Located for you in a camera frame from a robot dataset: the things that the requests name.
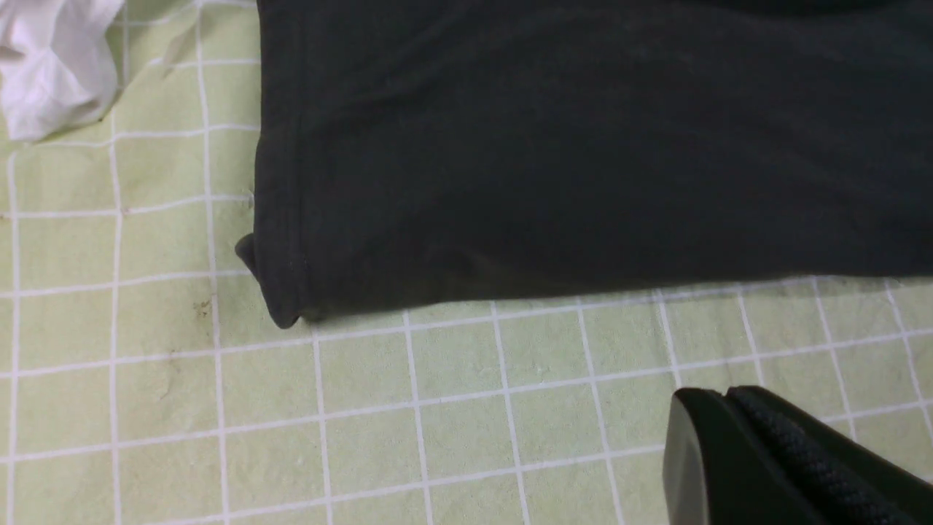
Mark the light green checkered table mat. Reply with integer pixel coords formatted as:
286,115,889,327
1,1,932,524

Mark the dark gray long-sleeve shirt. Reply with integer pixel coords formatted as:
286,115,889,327
235,1,932,329

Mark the crumpled white cloth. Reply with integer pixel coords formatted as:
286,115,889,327
1,1,125,142

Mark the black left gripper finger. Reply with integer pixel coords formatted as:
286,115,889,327
663,386,932,524

